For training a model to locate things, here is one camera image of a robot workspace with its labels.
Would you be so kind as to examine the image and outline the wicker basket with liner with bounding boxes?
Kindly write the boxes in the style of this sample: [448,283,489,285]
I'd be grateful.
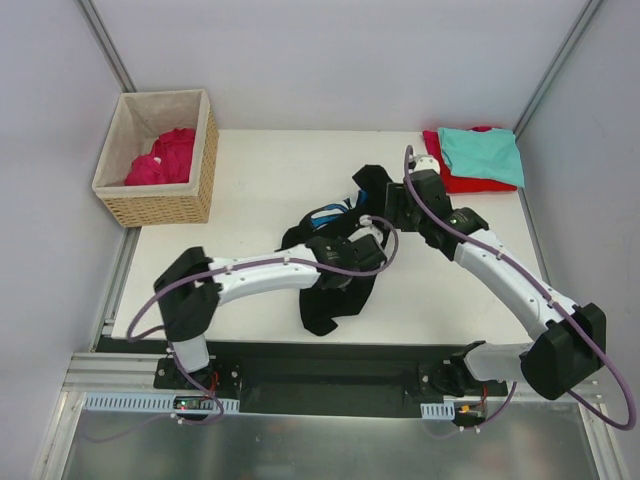
[92,89,219,227]

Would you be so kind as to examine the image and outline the black daisy print t-shirt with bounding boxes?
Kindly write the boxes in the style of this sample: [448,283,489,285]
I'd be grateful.
[281,165,392,337]

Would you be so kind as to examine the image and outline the aluminium frame post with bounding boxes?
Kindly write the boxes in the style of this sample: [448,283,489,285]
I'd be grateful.
[513,0,607,140]
[74,0,137,93]

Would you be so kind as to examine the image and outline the left white cable duct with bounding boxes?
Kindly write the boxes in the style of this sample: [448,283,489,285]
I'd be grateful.
[84,393,240,415]

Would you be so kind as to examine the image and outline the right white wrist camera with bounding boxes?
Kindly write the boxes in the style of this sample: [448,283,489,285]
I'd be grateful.
[408,153,440,175]

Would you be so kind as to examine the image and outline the right aluminium frame post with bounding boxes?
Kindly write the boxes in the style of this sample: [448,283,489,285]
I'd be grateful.
[513,0,607,140]

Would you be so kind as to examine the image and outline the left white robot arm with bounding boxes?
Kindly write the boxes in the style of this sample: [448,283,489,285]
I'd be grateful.
[156,233,388,389]

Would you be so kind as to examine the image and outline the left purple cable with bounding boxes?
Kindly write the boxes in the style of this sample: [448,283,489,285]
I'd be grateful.
[125,214,401,426]

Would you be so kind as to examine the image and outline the teal t-shirt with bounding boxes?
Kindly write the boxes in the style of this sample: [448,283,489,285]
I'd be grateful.
[437,127,525,188]

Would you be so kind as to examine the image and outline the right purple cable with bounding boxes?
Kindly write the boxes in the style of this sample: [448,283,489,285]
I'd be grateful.
[402,144,639,434]

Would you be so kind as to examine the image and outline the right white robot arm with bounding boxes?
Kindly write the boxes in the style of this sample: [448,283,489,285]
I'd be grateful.
[384,170,607,400]

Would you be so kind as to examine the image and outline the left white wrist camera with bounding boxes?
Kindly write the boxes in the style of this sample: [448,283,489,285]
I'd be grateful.
[349,215,384,245]

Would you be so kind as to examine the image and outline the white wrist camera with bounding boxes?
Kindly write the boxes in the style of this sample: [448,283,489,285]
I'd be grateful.
[408,153,440,175]
[349,215,384,245]

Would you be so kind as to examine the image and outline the purple cable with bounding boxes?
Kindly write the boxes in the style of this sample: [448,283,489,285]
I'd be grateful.
[125,214,401,426]
[402,144,639,434]

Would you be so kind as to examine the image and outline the left aluminium frame post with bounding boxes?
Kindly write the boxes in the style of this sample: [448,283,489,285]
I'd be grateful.
[74,0,137,93]

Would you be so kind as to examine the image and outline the white cable duct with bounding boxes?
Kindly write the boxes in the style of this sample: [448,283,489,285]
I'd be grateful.
[84,393,240,415]
[420,401,456,421]

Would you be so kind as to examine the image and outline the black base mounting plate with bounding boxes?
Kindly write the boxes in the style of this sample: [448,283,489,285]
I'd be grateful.
[152,339,511,416]

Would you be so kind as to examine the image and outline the pink t-shirt in basket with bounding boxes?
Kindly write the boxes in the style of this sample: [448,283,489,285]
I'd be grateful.
[124,128,196,186]

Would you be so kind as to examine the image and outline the right white cable duct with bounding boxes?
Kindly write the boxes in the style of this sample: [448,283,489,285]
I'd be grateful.
[420,401,456,421]

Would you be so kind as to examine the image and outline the red t-shirt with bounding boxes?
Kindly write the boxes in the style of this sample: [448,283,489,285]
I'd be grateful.
[422,130,517,194]

